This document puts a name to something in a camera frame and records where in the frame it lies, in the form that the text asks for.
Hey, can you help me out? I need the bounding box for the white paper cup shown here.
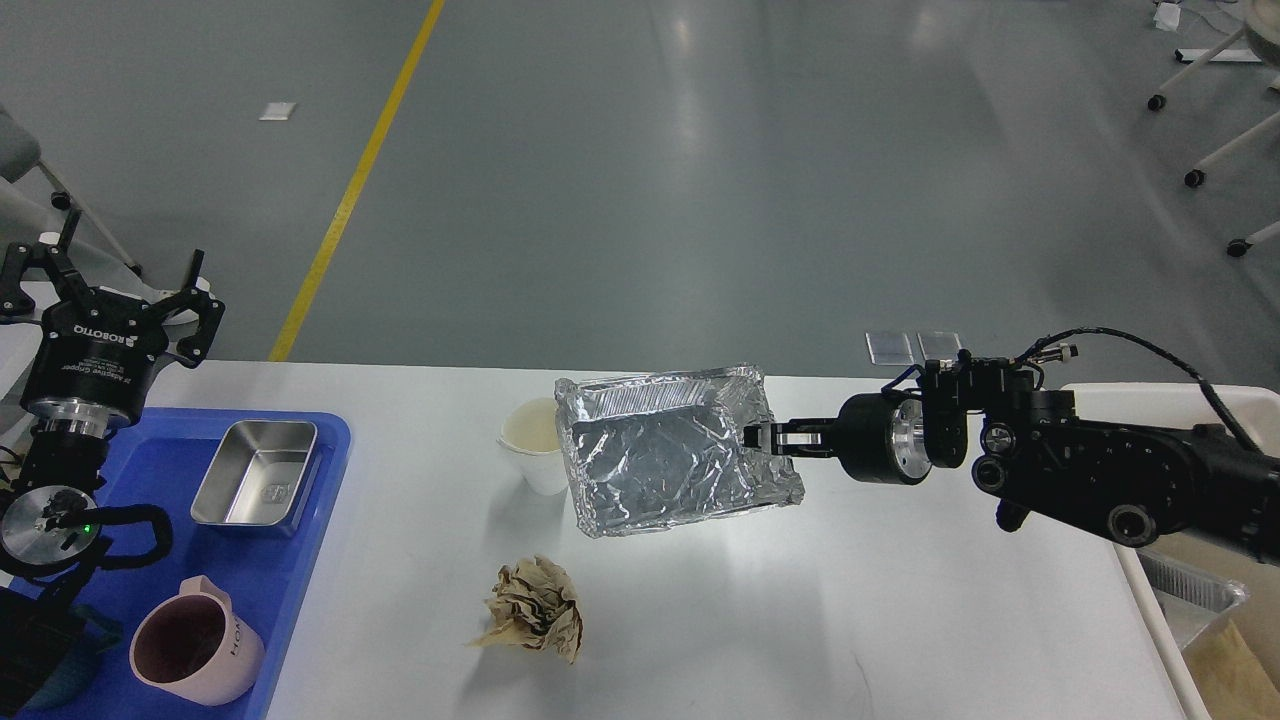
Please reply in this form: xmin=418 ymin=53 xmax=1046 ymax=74
xmin=498 ymin=397 xmax=568 ymax=496

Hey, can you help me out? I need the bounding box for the stainless steel rectangular tin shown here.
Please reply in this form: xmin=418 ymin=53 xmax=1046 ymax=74
xmin=189 ymin=419 xmax=317 ymax=537

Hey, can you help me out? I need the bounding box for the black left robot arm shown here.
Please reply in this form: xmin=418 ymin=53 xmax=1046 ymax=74
xmin=3 ymin=208 xmax=225 ymax=717

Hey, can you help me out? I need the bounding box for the foil tray inside bin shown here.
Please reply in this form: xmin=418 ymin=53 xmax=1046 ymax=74
xmin=1135 ymin=548 xmax=1251 ymax=615

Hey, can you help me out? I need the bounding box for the brown paper inside bin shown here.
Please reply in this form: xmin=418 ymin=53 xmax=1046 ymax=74
xmin=1183 ymin=620 xmax=1279 ymax=719

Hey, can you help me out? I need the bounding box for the clear floor plate right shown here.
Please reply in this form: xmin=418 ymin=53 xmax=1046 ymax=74
xmin=916 ymin=331 xmax=965 ymax=363

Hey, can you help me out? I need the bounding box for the aluminium foil tray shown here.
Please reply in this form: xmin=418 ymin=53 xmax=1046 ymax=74
xmin=553 ymin=364 xmax=805 ymax=539

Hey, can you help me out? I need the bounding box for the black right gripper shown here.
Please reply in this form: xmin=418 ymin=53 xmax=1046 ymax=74
xmin=742 ymin=393 xmax=969 ymax=486

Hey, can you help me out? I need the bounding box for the pink ribbed mug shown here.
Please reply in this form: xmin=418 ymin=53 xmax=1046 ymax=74
xmin=128 ymin=575 xmax=265 ymax=707

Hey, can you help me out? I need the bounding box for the white plastic bin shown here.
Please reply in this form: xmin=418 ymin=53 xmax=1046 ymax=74
xmin=1065 ymin=382 xmax=1277 ymax=719

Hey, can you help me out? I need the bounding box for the clear floor plate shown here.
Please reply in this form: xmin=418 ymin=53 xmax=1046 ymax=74
xmin=916 ymin=331 xmax=965 ymax=363
xmin=864 ymin=331 xmax=916 ymax=366

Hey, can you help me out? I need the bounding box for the brown paper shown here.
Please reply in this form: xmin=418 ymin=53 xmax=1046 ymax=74
xmin=1183 ymin=620 xmax=1279 ymax=719
xmin=468 ymin=555 xmax=584 ymax=665

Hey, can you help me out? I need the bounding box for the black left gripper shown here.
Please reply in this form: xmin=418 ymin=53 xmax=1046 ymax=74
xmin=1 ymin=208 xmax=225 ymax=428

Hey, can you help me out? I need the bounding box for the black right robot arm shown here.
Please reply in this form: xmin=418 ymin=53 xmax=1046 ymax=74
xmin=742 ymin=327 xmax=1279 ymax=565

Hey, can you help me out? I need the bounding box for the white wheeled chair base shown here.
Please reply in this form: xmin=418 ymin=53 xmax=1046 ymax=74
xmin=1146 ymin=0 xmax=1280 ymax=258

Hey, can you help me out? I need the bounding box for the clear floor plate left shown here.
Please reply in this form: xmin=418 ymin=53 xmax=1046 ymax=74
xmin=864 ymin=331 xmax=916 ymax=366

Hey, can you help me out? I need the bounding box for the blue plastic tray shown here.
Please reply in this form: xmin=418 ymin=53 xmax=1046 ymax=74
xmin=13 ymin=407 xmax=349 ymax=719

